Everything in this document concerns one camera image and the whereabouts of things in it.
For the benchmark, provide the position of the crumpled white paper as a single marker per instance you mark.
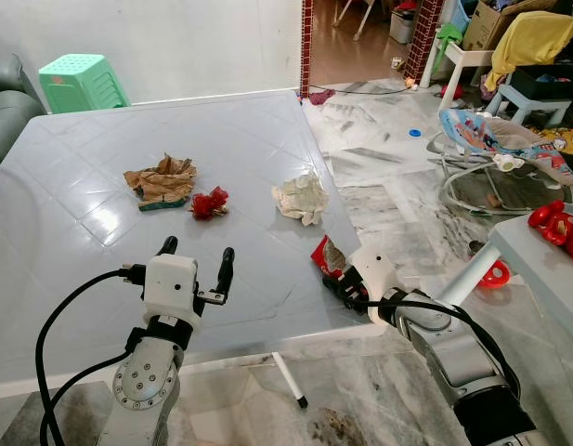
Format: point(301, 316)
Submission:
point(300, 198)

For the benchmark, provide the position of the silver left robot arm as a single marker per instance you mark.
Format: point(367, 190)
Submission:
point(139, 383)

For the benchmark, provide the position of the patterned baby bouncer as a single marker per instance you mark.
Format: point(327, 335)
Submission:
point(495, 144)

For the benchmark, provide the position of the small grey side table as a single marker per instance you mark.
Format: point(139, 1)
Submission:
point(541, 269)

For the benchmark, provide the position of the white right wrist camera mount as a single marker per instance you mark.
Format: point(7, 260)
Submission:
point(374, 269)

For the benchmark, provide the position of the green plastic stool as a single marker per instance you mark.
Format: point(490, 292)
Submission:
point(82, 82)

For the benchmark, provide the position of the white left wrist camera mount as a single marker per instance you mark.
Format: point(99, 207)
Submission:
point(170, 283)

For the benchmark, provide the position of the black storage crate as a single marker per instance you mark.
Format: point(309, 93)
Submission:
point(546, 79)

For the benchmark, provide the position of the white rack frame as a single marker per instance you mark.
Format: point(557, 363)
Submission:
point(458, 56)

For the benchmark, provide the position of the small blue lid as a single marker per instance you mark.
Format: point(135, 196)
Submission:
point(416, 132)

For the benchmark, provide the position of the white bin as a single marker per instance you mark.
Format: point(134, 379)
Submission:
point(402, 26)

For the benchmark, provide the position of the red brick pillar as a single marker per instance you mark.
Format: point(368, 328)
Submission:
point(423, 37)

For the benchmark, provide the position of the dark red floor cloth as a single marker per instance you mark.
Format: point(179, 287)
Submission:
point(320, 95)

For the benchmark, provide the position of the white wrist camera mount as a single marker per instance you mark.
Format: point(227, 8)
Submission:
point(374, 269)
point(170, 283)

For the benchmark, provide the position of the white table leg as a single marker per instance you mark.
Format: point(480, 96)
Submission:
point(288, 376)

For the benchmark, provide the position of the crumpled red wrapper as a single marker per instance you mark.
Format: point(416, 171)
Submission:
point(210, 203)

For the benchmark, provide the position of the red snack packet trash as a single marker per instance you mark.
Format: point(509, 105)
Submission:
point(323, 255)

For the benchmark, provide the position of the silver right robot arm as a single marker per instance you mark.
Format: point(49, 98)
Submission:
point(458, 358)

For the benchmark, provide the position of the crumpled brown paper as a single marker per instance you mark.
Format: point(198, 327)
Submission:
point(161, 179)

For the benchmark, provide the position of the grey sofa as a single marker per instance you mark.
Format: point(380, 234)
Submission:
point(7, 110)

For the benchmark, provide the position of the brown cardboard box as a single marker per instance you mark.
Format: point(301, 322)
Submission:
point(486, 23)

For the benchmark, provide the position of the red plastic toy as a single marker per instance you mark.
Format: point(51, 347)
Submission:
point(557, 228)

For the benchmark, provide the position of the yellow cloth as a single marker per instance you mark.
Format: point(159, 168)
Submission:
point(532, 42)

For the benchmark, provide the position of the pale grey plastic stool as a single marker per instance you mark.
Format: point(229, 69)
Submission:
point(537, 100)

